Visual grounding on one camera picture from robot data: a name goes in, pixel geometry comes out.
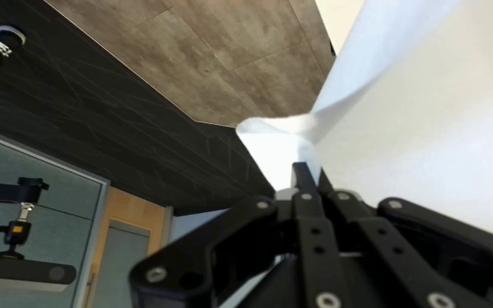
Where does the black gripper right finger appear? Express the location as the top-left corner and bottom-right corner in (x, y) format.
(316, 169), (493, 308)

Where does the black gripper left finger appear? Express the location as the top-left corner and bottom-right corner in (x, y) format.
(128, 160), (345, 308)

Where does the wooden framed door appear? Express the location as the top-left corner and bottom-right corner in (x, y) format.
(82, 186), (174, 308)

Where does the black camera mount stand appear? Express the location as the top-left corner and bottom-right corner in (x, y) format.
(0, 174), (78, 287)

